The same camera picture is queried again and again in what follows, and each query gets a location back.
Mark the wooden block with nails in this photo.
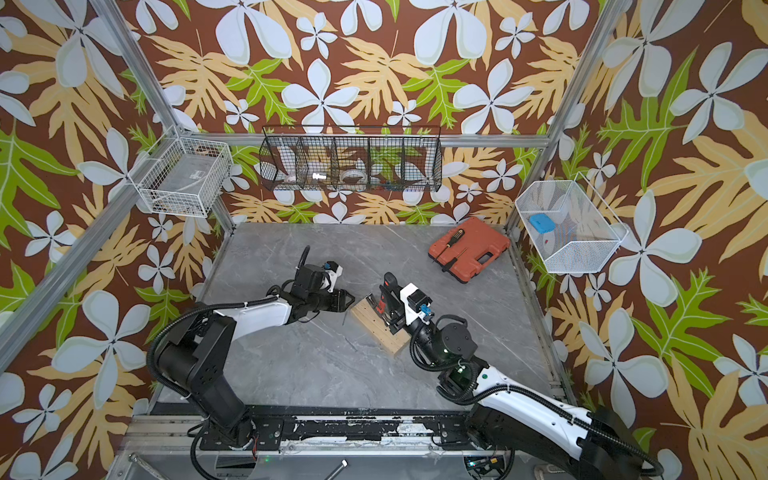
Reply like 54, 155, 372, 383
351, 294, 410, 356

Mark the red black claw hammer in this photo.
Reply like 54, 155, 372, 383
366, 293, 392, 321

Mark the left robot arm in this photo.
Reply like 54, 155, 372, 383
147, 247, 355, 448

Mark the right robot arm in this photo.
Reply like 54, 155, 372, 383
375, 273, 664, 479

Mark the red plastic tool case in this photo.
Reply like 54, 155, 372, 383
428, 218, 511, 284

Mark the yellow black screwdriver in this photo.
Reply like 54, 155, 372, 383
446, 229, 465, 248

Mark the blue object in basket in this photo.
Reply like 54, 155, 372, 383
529, 213, 557, 234

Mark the white mesh basket right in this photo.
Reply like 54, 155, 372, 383
515, 173, 629, 275

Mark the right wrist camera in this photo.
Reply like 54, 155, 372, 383
400, 283, 434, 326

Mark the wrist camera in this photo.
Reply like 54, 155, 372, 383
323, 261, 343, 292
400, 283, 434, 326

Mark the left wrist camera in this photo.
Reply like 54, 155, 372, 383
323, 261, 343, 292

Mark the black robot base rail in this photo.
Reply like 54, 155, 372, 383
125, 404, 523, 452

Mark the black wire basket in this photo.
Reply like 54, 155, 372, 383
256, 125, 444, 192

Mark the white wire basket left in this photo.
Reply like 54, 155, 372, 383
130, 127, 233, 218

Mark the aluminium frame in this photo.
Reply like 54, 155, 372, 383
1, 1, 628, 369

